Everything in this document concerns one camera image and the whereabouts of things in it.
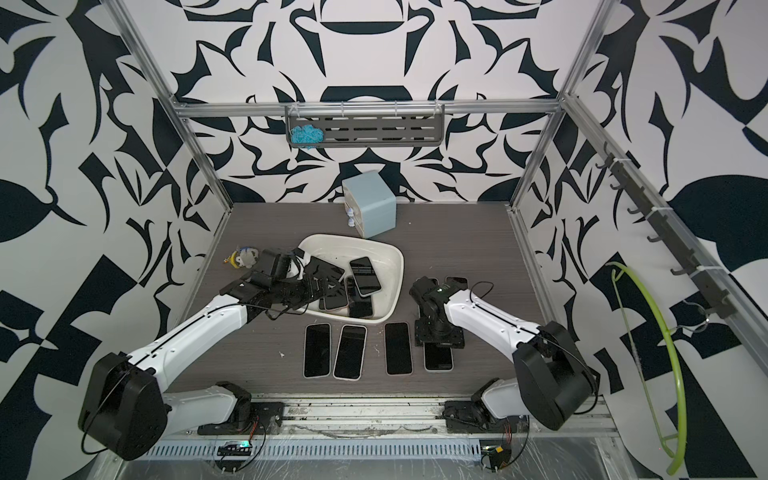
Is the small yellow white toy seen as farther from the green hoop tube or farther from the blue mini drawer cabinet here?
the green hoop tube

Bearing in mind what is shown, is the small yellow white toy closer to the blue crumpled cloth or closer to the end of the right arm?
the blue crumpled cloth

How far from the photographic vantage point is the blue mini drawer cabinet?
40.2 inches
